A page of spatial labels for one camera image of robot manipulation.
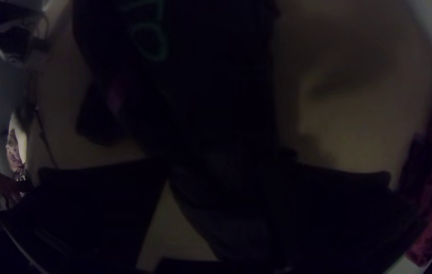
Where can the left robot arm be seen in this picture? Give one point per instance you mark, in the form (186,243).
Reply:
(6,30)

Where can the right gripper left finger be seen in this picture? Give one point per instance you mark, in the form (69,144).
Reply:
(86,213)

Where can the black printed t-shirt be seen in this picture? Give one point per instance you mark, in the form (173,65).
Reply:
(208,95)

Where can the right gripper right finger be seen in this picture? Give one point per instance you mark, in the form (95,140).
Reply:
(345,220)

